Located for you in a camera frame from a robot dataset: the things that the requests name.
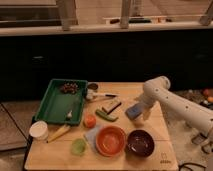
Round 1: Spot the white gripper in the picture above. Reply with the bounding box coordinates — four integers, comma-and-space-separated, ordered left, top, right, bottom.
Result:
136, 94, 155, 120

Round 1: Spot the blue sponge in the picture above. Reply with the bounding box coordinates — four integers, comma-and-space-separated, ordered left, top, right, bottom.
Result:
125, 103, 144, 120

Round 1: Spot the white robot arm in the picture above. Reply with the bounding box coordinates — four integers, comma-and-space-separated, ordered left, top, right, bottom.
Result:
136, 76, 213, 137

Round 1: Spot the dark purple bowl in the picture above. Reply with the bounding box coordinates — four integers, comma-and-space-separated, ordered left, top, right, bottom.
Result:
126, 130, 155, 158

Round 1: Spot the red bowl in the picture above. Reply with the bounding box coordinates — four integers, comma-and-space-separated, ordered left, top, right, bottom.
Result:
95, 126, 126, 157

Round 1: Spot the brown rectangular block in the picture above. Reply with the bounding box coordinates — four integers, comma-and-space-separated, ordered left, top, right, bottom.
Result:
102, 100, 121, 114

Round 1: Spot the green cucumber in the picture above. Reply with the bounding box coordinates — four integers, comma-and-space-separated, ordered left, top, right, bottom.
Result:
95, 109, 118, 122

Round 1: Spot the small dark round lid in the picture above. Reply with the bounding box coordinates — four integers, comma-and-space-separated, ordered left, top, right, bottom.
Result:
88, 83, 98, 90

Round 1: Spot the light blue cloth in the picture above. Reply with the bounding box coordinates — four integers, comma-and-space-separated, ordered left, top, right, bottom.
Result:
84, 125, 102, 152

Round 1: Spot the dark grape bunch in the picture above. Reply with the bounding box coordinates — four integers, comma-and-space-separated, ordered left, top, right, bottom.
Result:
60, 83, 78, 94

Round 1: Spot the silver spoon in tray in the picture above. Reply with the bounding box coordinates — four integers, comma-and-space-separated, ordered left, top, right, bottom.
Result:
66, 101, 78, 120

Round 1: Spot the green small cup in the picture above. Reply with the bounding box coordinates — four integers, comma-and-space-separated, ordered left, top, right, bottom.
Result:
71, 138, 86, 155

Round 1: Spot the green plastic tray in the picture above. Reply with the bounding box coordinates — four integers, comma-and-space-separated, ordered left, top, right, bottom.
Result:
35, 79, 88, 125

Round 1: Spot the white cup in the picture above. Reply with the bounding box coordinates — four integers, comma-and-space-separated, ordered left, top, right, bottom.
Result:
29, 121, 49, 140

